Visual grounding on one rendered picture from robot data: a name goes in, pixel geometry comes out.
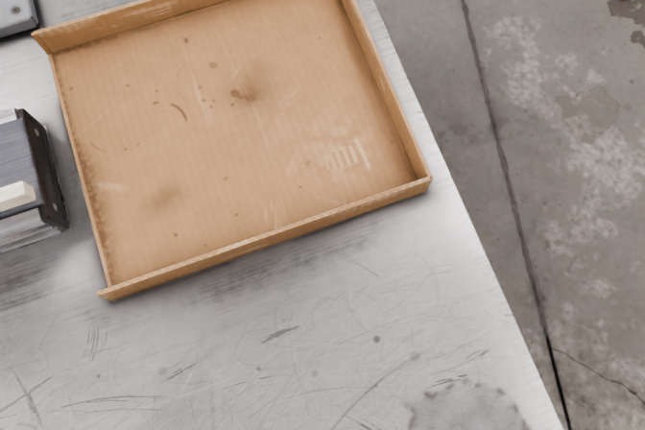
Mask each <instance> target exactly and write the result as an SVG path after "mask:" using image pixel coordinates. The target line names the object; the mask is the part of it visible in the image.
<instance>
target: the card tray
mask: <svg viewBox="0 0 645 430"><path fill-rule="evenodd" d="M31 35H32V37H33V38H34V39H35V40H36V42H37V43H38V44H39V45H40V46H41V48H42V49H43V50H44V51H45V52H46V54H47V55H48V58H49V61H50V65H51V69H52V73H53V77H54V80H55V84H56V88H57V92H58V95H59V99H60V105H61V109H62V113H63V117H64V121H65V125H66V128H67V131H68V135H69V139H70V143H71V147H72V151H73V154H74V157H75V161H76V165H77V169H78V173H79V177H80V180H81V184H82V188H83V191H84V198H85V202H86V205H87V209H88V213H89V217H90V221H91V224H92V228H93V231H94V235H95V239H96V243H97V247H98V251H99V254H100V257H101V261H102V265H103V269H104V273H105V277H106V280H107V286H108V288H106V289H103V290H100V291H98V292H97V296H98V297H101V298H104V299H109V300H112V301H115V300H117V299H121V298H124V297H127V296H130V295H133V294H135V293H138V292H141V291H144V290H147V289H150V288H153V287H155V286H157V285H160V284H163V283H166V282H169V281H172V280H174V279H177V278H180V277H183V276H186V275H191V274H193V273H195V272H198V271H201V270H204V269H207V268H210V267H212V266H215V265H218V264H221V263H224V262H227V261H229V260H231V259H234V258H237V257H240V256H243V255H246V254H248V253H251V252H254V251H259V250H262V249H265V248H267V247H269V246H272V245H275V244H278V243H281V242H284V241H286V240H289V239H292V238H295V237H298V236H301V235H303V234H305V233H308V232H311V231H314V230H317V229H320V228H323V227H327V226H330V225H333V224H336V223H339V222H342V221H343V220H346V219H349V218H352V217H355V216H358V215H361V214H363V213H366V212H369V211H372V210H374V209H377V208H379V207H382V206H385V205H388V204H391V203H396V202H398V201H401V200H404V199H407V198H410V197H413V196H415V195H417V194H420V193H423V192H425V191H426V189H427V188H428V186H429V185H430V183H431V182H432V180H433V177H432V175H431V172H430V170H429V168H428V165H427V163H426V161H425V158H424V156H423V154H422V152H421V149H420V147H419V145H418V142H417V140H416V137H415V135H414V133H413V131H412V128H411V126H410V124H409V121H408V119H407V117H406V114H405V112H404V110H403V108H402V105H401V103H400V102H399V99H398V97H397V95H396V92H395V90H394V87H393V84H392V82H391V80H390V77H389V75H388V73H387V70H386V68H385V66H384V64H383V61H382V59H381V58H380V55H379V53H378V51H377V48H376V46H375V44H374V42H373V39H372V37H371V35H370V31H369V29H368V26H367V24H366V22H365V20H364V17H363V15H362V14H361V11H360V9H359V7H358V4H357V2H356V0H139V1H136V2H132V3H129V4H126V5H123V6H120V7H116V8H113V9H109V10H106V11H103V12H97V13H93V14H91V15H87V16H84V17H81V18H77V19H74V20H70V21H67V22H64V23H60V24H58V25H54V26H51V27H48V28H44V29H41V30H37V31H34V32H31Z"/></svg>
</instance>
